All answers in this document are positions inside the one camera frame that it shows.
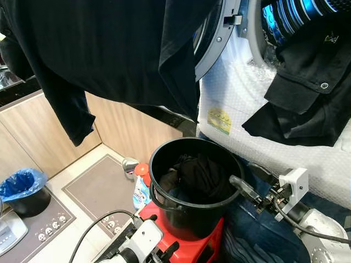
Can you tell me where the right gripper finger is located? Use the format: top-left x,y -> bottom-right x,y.
229,175 -> 264,207
249,163 -> 281,186

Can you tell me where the black snap-button garment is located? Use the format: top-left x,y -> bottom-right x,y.
242,16 -> 351,147

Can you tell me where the black crumpled clothes pile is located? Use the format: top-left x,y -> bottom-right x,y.
158,153 -> 228,204

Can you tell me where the white bubble-wrapped washing machine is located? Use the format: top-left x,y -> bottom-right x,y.
195,0 -> 351,209

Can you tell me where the red plastic stool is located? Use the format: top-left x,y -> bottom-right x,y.
137,202 -> 225,263

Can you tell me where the black plastic bucket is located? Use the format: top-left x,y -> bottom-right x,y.
148,137 -> 246,242

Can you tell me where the yellow washer sticker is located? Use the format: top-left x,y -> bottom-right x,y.
207,107 -> 233,135

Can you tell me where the grey printed floor mat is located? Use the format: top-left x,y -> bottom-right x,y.
0,189 -> 76,263
61,154 -> 140,236

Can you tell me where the silver metal cup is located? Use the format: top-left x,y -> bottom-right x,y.
122,157 -> 139,176

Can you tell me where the grey round washer door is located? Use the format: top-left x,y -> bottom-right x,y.
193,0 -> 242,82

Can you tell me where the black trash bin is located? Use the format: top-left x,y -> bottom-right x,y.
5,186 -> 52,218

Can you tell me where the white bathroom scale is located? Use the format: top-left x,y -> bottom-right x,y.
0,211 -> 28,255

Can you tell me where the blue plastic bin liner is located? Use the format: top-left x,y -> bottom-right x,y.
0,168 -> 48,202

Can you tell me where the blue-lit steel washer drum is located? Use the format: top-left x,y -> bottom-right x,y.
261,0 -> 351,47

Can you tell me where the light wood kitchen cabinet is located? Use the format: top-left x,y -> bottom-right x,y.
0,90 -> 184,179

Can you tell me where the black long sleeve garment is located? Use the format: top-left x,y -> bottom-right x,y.
0,0 -> 220,147

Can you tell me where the steel kitchen sink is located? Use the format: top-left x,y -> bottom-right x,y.
0,66 -> 17,88

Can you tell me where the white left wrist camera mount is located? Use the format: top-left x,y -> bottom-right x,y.
131,219 -> 165,259

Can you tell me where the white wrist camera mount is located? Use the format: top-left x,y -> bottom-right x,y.
131,219 -> 165,259
278,167 -> 309,221

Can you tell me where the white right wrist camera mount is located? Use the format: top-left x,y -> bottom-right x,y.
278,167 -> 309,221

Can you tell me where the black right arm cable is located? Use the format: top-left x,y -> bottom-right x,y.
273,198 -> 351,244

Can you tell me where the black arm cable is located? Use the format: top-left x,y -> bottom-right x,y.
273,198 -> 351,244
68,210 -> 138,263

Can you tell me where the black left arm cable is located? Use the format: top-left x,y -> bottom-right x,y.
68,210 -> 138,263

